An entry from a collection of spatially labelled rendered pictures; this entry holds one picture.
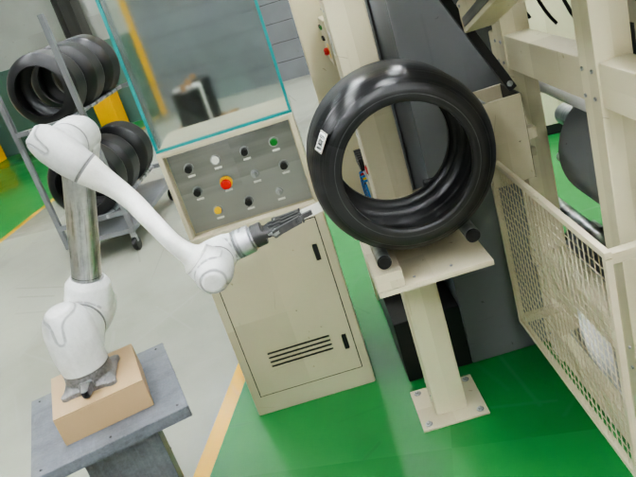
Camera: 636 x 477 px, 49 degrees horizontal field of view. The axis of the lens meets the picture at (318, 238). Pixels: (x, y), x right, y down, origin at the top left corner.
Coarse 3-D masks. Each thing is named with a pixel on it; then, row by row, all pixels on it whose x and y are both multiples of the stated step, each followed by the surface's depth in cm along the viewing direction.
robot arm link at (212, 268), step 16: (96, 160) 205; (80, 176) 203; (96, 176) 204; (112, 176) 206; (112, 192) 206; (128, 192) 206; (128, 208) 206; (144, 208) 204; (144, 224) 203; (160, 224) 202; (160, 240) 201; (176, 240) 200; (176, 256) 201; (192, 256) 199; (208, 256) 198; (224, 256) 202; (192, 272) 199; (208, 272) 195; (224, 272) 197; (208, 288) 196; (224, 288) 200
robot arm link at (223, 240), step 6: (222, 234) 217; (228, 234) 216; (210, 240) 215; (216, 240) 213; (222, 240) 213; (228, 240) 214; (216, 246) 209; (222, 246) 210; (228, 246) 212; (234, 252) 214; (234, 258) 212
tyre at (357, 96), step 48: (336, 96) 200; (384, 96) 193; (432, 96) 194; (336, 144) 197; (480, 144) 201; (336, 192) 202; (432, 192) 233; (480, 192) 206; (384, 240) 209; (432, 240) 212
